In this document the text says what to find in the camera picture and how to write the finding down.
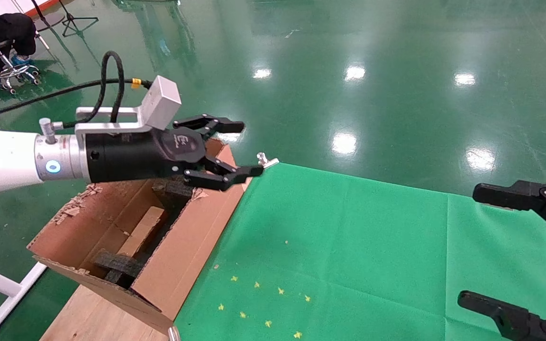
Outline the black foam block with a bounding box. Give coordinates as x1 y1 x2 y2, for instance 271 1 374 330
93 250 145 287
152 179 196 210

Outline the large open cardboard carton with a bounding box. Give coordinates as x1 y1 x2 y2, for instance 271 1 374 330
27 137 255 335

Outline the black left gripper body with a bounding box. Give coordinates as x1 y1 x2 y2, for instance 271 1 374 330
84 127 207 185

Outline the black cable with yellow tag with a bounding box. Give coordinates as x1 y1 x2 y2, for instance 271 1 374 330
0 51 153 130

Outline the white board with orange edge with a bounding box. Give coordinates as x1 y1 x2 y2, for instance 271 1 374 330
0 0 61 20

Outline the green cloth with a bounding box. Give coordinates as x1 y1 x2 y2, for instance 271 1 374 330
173 162 546 341

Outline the small brown cardboard box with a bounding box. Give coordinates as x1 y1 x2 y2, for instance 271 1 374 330
118 206 169 257

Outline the black tripod stand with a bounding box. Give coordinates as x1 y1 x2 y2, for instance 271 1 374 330
57 0 100 38

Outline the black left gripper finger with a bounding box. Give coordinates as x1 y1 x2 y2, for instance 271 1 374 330
173 113 246 139
183 156 264 192

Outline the white metal frame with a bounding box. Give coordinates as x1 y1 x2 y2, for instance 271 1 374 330
0 260 48 341

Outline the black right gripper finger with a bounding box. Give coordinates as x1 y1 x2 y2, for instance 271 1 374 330
457 291 546 341
472 179 546 245

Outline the person in black clothes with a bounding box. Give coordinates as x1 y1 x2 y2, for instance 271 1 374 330
0 0 37 85

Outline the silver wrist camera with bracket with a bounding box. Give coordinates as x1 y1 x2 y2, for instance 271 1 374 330
75 75 182 137

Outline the chrome wheeled stool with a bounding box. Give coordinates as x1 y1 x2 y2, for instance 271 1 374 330
0 40 42 94

